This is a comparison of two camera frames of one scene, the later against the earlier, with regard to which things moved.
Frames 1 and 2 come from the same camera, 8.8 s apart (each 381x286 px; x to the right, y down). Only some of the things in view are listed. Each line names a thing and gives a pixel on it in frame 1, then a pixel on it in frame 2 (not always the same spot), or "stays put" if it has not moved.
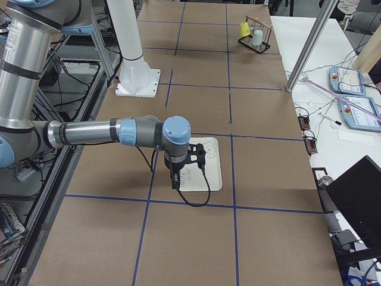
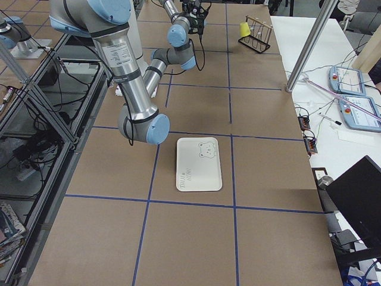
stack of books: [12, 232] stays put
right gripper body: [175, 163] to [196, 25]
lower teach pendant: [356, 118] stays put
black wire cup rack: [257, 35] stays put
